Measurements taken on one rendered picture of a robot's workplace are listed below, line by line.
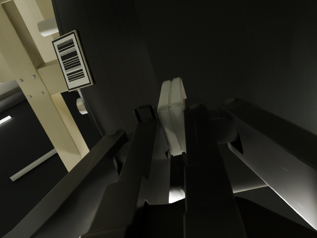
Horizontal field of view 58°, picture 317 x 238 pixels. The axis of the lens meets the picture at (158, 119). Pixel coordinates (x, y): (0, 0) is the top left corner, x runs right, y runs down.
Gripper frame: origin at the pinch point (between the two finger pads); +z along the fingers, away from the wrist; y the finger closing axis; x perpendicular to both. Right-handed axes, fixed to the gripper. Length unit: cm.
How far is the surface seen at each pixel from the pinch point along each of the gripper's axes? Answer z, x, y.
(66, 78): 13.3, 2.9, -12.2
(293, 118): 12.0, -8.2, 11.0
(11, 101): 912, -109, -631
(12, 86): 979, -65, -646
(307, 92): 11.9, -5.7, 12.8
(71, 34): 12.8, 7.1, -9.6
